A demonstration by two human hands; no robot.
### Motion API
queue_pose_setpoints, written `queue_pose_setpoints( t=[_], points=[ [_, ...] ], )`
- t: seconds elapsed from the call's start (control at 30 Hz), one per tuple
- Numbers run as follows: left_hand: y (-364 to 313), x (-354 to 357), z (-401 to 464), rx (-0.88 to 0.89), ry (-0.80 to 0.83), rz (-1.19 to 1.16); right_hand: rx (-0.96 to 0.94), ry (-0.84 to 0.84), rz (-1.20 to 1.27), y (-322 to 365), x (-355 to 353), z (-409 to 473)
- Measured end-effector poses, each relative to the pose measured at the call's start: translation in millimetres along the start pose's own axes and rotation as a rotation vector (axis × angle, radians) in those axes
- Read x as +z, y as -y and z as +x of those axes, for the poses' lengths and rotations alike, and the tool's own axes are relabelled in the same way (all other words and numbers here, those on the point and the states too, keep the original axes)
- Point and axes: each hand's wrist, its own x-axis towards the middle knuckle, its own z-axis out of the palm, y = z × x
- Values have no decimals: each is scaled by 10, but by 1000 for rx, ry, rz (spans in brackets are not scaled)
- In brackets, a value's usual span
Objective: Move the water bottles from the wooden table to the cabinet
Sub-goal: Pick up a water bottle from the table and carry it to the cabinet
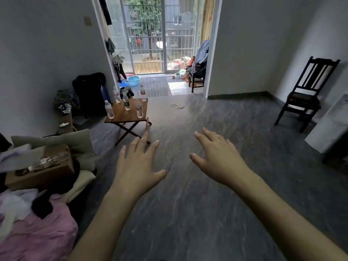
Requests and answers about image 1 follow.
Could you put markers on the person's right hand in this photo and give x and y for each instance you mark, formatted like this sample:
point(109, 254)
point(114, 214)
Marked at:
point(223, 163)

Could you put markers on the person's left hand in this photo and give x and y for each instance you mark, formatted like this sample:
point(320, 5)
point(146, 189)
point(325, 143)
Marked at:
point(136, 171)

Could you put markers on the red label water bottle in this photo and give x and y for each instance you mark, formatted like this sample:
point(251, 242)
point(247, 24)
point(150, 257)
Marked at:
point(143, 93)
point(109, 109)
point(116, 94)
point(139, 108)

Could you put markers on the green label water bottle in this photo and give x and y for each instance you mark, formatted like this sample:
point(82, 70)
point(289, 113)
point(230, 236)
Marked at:
point(126, 101)

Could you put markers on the person's right forearm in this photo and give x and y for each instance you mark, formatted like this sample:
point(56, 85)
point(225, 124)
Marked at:
point(285, 222)

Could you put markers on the person's left forearm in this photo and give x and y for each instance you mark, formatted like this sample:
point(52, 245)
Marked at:
point(100, 228)

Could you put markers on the wooden folding table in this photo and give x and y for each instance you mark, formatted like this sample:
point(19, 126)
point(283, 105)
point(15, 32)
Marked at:
point(122, 115)

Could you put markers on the cream cushion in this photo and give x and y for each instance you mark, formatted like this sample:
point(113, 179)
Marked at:
point(78, 149)

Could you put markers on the pile of clothes and shoes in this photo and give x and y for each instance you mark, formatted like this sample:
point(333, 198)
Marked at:
point(130, 92)

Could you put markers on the dark blue suitcase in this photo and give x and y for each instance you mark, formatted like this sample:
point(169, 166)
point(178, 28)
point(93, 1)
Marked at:
point(106, 93)

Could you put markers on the crumpled clear plastic bottle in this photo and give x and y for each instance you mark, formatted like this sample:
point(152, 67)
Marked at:
point(51, 159)

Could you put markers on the small dark stool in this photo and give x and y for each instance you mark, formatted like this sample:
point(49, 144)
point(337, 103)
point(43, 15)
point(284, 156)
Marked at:
point(193, 82)

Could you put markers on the crumpled white tissue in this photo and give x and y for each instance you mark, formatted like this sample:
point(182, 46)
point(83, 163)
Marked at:
point(64, 124)

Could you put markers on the long wooden bench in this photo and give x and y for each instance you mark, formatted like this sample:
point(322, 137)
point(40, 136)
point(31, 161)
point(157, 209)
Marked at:
point(68, 118)

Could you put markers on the brown cardboard box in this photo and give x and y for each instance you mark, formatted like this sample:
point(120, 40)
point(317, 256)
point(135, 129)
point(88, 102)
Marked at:
point(49, 173)

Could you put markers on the blue plastic bag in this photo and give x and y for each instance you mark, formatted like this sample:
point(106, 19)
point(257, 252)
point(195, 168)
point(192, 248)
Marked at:
point(123, 84)

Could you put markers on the blue plastic basin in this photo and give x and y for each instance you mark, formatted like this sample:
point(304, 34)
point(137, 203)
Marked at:
point(133, 80)

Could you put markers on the black jacket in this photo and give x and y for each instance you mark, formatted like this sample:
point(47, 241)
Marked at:
point(89, 92)

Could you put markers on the white and navy socks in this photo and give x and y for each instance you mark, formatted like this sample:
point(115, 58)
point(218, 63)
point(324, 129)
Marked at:
point(65, 108)

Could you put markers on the heap of plastic bags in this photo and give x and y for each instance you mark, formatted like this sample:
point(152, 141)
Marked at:
point(181, 73)

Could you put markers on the dark wooden chair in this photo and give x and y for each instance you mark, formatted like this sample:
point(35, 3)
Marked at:
point(304, 99)

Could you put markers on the gray clothes heap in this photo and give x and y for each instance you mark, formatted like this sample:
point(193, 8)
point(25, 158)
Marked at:
point(64, 96)

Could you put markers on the hanging clothes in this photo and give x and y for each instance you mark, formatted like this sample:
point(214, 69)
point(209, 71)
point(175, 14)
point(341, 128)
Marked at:
point(118, 66)

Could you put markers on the blue gray garment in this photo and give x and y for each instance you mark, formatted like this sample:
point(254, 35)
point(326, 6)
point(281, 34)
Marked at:
point(203, 54)

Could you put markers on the pink blanket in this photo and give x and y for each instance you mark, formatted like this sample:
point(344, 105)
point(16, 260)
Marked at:
point(40, 236)

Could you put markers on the heap of white crumpled sheets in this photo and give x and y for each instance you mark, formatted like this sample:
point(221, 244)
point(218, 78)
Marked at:
point(19, 160)

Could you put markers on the glass sliding door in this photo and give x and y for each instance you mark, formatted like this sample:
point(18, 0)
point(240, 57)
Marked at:
point(163, 38)

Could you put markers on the yellow curtain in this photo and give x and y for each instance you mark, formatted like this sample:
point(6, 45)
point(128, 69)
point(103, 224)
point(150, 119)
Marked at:
point(208, 18)

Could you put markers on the black hanging garment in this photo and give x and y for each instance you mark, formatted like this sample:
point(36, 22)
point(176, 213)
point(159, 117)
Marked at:
point(105, 9)

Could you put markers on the beige wall switch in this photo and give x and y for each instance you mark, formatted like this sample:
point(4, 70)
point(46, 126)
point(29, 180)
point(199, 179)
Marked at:
point(87, 20)

